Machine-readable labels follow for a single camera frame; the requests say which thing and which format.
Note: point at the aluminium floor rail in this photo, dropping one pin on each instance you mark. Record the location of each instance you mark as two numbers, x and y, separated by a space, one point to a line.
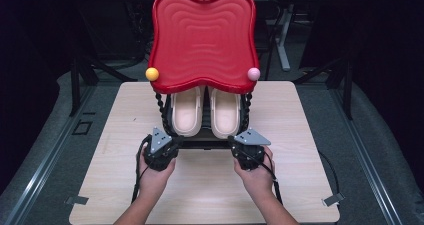
366 158
50 158

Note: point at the black metal stand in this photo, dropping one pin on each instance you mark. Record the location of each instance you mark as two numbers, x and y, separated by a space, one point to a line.
346 85
78 85

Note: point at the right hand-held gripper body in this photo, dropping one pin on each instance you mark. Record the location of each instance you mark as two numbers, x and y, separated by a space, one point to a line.
250 151

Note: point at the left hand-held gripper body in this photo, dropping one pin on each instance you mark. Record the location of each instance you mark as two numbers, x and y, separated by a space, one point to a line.
160 150

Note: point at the person's right hand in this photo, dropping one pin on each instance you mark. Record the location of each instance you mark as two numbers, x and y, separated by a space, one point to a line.
256 181

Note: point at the cream clog shoe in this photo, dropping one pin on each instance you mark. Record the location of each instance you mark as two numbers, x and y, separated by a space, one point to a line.
225 115
186 113

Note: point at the red and black shoe rack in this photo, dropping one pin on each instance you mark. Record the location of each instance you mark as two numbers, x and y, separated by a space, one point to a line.
203 41

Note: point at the person's left hand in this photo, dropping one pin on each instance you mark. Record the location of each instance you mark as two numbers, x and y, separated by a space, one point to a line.
155 181

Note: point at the grey table clamp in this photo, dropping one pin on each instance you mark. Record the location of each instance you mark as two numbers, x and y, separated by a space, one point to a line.
76 200
333 199

